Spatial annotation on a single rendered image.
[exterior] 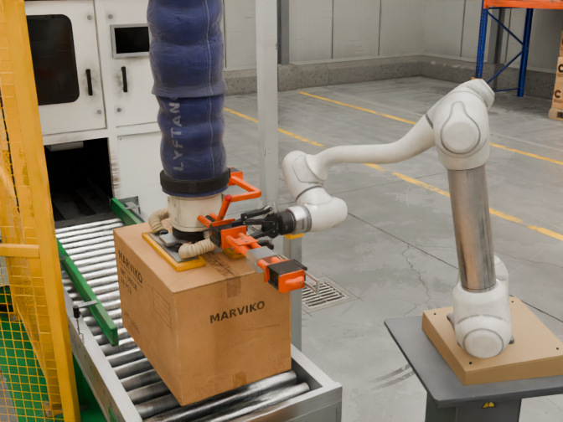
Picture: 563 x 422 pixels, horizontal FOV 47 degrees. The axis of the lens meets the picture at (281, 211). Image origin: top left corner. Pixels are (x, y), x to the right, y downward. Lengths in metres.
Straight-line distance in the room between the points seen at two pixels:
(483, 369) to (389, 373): 1.43
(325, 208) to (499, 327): 0.63
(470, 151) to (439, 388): 0.77
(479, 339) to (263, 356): 0.70
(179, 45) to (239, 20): 9.67
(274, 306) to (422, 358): 0.52
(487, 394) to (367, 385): 1.37
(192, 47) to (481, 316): 1.13
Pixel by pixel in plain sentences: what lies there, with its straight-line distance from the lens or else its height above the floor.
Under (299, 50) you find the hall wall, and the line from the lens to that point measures 12.26.
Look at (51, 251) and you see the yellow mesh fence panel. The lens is 2.51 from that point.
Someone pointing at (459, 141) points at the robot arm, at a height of 1.54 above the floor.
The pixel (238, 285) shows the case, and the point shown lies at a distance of 2.02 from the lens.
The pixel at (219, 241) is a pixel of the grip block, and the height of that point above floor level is 1.20.
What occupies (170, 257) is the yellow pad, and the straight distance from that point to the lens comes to 2.12.
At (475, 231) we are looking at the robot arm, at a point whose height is 1.28.
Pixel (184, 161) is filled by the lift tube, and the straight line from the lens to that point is 2.05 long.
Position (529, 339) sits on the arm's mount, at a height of 0.83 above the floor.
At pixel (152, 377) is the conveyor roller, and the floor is 0.54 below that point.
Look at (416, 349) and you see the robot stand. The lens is 2.29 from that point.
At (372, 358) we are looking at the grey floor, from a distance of 3.62.
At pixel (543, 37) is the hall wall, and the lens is 11.92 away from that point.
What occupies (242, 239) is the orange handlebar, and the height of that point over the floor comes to 1.22.
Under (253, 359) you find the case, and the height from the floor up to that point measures 0.76.
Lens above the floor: 1.93
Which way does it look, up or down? 20 degrees down
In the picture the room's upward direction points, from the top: 1 degrees counter-clockwise
